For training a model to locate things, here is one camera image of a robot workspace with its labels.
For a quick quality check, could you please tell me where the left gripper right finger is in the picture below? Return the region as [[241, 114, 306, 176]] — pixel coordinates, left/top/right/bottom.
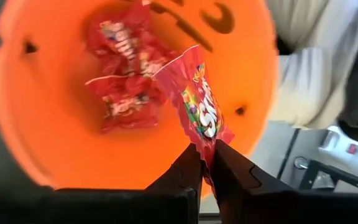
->
[[211, 139, 358, 224]]

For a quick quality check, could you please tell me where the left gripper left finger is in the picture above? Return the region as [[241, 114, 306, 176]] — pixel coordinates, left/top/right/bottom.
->
[[0, 142, 205, 224]]

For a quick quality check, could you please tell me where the red Skittles candy pack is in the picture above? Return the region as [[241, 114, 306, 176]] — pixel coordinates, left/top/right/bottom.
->
[[85, 74, 166, 134], [152, 45, 236, 187]]

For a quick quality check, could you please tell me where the red Skittles bag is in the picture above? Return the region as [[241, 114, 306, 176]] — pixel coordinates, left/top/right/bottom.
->
[[84, 2, 180, 78]]

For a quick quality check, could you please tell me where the grey caster wheel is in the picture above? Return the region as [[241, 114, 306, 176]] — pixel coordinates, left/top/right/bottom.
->
[[293, 156, 310, 170]]

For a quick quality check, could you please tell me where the orange pumpkin bucket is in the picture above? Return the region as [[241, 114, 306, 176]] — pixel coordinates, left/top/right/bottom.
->
[[0, 0, 281, 200]]

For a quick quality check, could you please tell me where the person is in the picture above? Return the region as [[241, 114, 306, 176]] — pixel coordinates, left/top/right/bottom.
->
[[267, 0, 358, 146]]

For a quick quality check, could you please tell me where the black metal frame leg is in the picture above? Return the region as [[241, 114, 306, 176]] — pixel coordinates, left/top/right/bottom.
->
[[298, 160, 358, 195]]

